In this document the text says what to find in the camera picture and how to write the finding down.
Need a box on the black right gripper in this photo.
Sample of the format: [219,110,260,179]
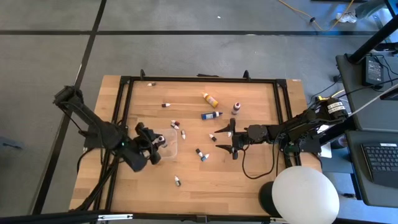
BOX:
[214,117,250,161]

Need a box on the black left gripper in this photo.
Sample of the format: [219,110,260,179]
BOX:
[134,122,163,166]

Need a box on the large black food coloring bottle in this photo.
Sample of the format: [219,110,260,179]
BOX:
[156,134,168,149]

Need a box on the large blue food coloring bottle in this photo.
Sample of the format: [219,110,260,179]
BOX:
[200,111,224,121]

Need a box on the large yellow food coloring bottle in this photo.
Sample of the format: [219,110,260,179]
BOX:
[201,91,220,109]

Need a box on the clear plastic bin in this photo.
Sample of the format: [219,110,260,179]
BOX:
[152,128,178,159]

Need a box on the white globe lamp black base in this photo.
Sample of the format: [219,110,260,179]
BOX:
[258,166,340,224]

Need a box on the grey side desk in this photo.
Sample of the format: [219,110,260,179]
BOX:
[335,51,398,133]
[344,129,398,208]

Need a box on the black power adapter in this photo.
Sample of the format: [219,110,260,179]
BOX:
[362,55,385,87]

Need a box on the black diagonal pole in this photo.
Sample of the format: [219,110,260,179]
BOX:
[347,12,398,65]

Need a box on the person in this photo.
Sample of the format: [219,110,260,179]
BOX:
[335,0,389,24]

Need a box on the thick black gripper cable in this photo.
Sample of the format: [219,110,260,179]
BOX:
[241,133,280,180]

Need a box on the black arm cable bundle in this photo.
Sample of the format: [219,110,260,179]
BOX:
[74,146,125,215]

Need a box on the black aluminium table frame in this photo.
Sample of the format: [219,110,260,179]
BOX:
[70,70,301,224]

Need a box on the yellow extension cord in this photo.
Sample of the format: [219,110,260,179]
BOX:
[278,0,355,32]

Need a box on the white cable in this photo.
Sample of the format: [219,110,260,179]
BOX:
[348,83,398,118]

